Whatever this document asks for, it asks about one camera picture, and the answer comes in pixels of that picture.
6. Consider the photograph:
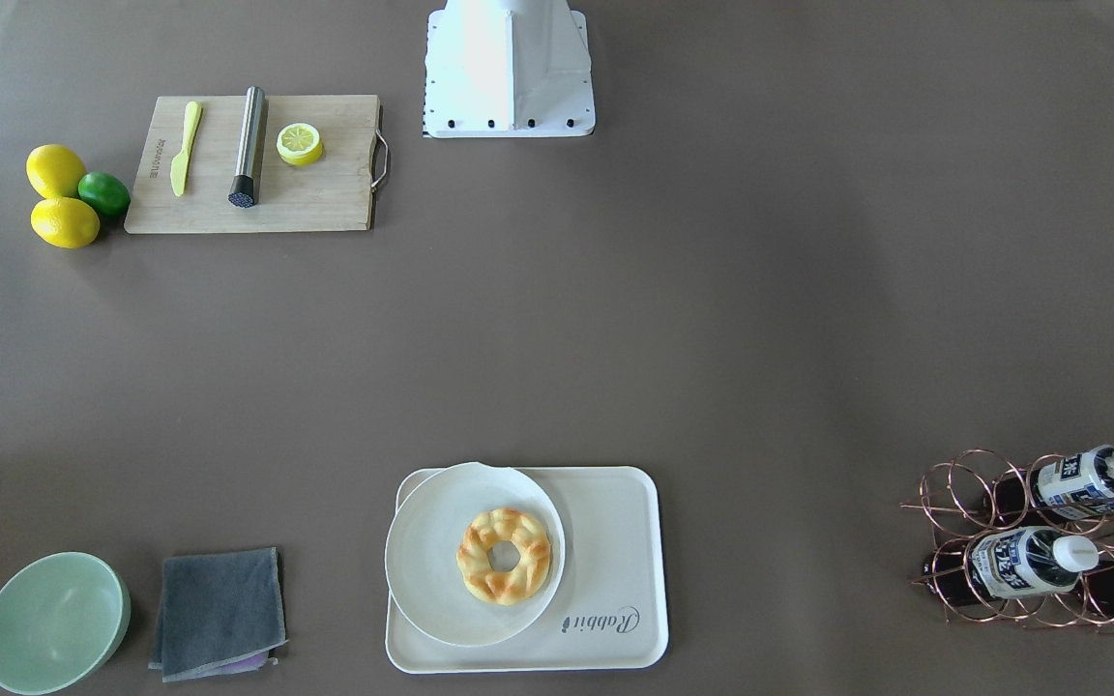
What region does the cream serving tray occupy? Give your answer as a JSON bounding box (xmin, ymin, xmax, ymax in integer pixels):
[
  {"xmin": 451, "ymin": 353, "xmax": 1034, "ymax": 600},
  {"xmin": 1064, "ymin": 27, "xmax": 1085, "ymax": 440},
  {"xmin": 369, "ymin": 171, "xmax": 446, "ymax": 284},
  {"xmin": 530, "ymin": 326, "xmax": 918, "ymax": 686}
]
[{"xmin": 385, "ymin": 465, "xmax": 670, "ymax": 674}]

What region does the tea bottle lower rack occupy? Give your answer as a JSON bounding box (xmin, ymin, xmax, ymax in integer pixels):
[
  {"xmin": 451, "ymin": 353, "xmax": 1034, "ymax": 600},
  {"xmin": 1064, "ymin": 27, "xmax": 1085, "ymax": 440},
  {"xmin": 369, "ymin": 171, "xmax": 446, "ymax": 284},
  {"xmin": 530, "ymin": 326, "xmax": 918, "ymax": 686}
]
[{"xmin": 924, "ymin": 526, "xmax": 1100, "ymax": 607}]

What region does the tea bottle rack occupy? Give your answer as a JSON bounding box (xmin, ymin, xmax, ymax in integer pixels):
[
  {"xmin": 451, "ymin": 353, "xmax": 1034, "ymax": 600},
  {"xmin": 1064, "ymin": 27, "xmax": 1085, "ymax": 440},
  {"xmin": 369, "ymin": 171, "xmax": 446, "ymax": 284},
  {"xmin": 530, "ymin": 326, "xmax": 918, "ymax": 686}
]
[
  {"xmin": 994, "ymin": 445, "xmax": 1114, "ymax": 526},
  {"xmin": 924, "ymin": 526, "xmax": 1100, "ymax": 607}
]

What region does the tea bottle upper rack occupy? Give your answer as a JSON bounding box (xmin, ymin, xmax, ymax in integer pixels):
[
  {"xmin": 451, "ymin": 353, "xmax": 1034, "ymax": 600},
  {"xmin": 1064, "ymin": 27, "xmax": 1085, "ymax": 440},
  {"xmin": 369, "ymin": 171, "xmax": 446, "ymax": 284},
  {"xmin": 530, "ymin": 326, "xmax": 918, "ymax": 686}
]
[{"xmin": 994, "ymin": 445, "xmax": 1114, "ymax": 526}]

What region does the white plate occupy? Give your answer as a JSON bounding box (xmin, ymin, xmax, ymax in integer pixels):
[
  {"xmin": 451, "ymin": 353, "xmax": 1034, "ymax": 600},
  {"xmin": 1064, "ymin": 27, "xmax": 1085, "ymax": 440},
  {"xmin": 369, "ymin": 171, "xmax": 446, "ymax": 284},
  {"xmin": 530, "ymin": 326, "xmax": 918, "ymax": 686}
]
[{"xmin": 385, "ymin": 462, "xmax": 566, "ymax": 647}]

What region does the wooden cutting board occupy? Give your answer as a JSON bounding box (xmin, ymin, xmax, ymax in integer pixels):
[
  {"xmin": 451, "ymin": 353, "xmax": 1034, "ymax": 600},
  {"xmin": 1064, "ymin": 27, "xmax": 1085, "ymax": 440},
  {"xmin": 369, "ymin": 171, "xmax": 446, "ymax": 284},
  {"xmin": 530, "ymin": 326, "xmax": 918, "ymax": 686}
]
[{"xmin": 124, "ymin": 94, "xmax": 388, "ymax": 235}]

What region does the lemon half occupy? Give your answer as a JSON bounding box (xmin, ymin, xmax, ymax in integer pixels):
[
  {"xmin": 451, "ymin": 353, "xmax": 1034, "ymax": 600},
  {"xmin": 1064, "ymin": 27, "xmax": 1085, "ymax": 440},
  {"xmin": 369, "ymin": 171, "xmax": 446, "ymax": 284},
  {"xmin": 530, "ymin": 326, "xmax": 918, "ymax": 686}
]
[{"xmin": 276, "ymin": 122, "xmax": 324, "ymax": 167}]

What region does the steel muddler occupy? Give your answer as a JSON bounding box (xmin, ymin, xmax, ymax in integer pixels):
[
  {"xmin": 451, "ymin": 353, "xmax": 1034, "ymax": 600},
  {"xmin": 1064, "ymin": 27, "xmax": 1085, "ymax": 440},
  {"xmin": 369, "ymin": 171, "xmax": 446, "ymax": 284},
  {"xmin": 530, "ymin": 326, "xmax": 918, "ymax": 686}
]
[{"xmin": 228, "ymin": 85, "xmax": 267, "ymax": 210}]

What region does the yellow plastic knife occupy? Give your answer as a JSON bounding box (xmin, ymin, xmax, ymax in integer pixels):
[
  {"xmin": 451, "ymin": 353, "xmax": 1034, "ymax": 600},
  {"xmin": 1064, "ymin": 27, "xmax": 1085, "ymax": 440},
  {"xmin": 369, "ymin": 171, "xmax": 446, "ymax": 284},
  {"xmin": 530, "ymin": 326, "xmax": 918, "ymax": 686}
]
[{"xmin": 169, "ymin": 101, "xmax": 203, "ymax": 197}]

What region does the grey folded cloth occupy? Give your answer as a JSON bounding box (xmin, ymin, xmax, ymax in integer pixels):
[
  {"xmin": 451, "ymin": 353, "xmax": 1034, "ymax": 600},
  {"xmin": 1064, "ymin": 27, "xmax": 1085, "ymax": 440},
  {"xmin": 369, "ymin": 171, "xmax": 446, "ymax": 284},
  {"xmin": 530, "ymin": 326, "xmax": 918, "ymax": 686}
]
[{"xmin": 149, "ymin": 547, "xmax": 287, "ymax": 682}]

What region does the green lime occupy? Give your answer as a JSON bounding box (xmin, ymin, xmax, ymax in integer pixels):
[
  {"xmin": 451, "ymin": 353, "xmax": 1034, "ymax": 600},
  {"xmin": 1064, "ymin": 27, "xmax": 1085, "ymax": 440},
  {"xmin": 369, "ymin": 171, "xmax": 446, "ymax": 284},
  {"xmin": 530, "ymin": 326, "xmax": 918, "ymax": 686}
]
[{"xmin": 76, "ymin": 171, "xmax": 131, "ymax": 218}]

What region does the yellow lemon near board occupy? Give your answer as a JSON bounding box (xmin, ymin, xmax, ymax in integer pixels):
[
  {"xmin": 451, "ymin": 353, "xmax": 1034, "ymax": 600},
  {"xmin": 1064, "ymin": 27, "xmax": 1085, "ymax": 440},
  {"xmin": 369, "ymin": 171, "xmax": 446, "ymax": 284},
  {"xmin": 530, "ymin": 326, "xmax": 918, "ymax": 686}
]
[{"xmin": 30, "ymin": 197, "xmax": 101, "ymax": 249}]

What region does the mint green bowl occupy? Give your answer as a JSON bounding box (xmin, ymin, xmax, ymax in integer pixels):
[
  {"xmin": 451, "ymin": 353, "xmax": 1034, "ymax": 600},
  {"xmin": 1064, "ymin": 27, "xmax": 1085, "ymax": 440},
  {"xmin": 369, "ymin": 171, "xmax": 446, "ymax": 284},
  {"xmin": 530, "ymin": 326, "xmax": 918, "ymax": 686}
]
[{"xmin": 0, "ymin": 552, "xmax": 130, "ymax": 695}]

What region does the ring pastry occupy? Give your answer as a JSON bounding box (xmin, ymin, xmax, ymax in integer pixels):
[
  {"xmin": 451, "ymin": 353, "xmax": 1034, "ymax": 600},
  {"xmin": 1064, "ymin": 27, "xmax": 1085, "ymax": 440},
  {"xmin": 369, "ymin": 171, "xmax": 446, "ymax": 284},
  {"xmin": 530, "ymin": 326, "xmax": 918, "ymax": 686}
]
[{"xmin": 455, "ymin": 507, "xmax": 553, "ymax": 605}]

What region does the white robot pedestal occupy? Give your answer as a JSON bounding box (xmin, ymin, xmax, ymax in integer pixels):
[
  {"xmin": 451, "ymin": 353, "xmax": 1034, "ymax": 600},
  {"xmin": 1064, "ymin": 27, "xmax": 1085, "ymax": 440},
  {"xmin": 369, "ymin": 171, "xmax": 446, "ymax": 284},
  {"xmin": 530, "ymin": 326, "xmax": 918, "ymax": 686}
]
[{"xmin": 422, "ymin": 1, "xmax": 597, "ymax": 138}]

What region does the copper wire bottle rack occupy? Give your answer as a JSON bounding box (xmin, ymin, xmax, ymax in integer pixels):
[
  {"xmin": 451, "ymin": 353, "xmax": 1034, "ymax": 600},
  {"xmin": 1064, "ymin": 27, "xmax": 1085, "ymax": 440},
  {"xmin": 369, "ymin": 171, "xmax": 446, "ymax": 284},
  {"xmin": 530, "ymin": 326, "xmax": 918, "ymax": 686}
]
[{"xmin": 909, "ymin": 449, "xmax": 1114, "ymax": 635}]

